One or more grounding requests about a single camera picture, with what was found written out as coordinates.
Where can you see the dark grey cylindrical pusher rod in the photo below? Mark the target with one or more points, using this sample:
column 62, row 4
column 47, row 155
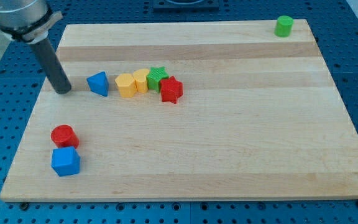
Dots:
column 47, row 58

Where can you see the blue triangle block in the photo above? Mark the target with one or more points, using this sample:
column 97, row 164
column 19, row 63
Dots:
column 99, row 84

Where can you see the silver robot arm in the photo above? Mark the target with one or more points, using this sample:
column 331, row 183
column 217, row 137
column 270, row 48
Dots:
column 29, row 21

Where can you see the red cylinder block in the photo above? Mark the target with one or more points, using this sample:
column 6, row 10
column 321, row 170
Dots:
column 64, row 136

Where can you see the yellow hexagon block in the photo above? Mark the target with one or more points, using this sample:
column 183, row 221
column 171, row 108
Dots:
column 126, row 85

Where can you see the yellow heart block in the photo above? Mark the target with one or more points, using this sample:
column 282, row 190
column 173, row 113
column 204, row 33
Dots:
column 140, row 77

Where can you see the blue cube block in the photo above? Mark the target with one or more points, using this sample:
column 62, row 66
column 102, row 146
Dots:
column 65, row 161

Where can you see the green star block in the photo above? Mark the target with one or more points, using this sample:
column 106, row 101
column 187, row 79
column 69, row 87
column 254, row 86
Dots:
column 154, row 77

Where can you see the red star block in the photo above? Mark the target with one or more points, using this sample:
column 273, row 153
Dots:
column 171, row 90

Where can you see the wooden board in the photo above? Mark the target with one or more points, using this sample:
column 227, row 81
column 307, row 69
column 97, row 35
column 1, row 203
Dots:
column 260, row 118

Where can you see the green cylinder block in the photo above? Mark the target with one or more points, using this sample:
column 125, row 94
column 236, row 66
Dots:
column 283, row 26

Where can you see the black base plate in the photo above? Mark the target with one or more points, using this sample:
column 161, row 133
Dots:
column 164, row 5

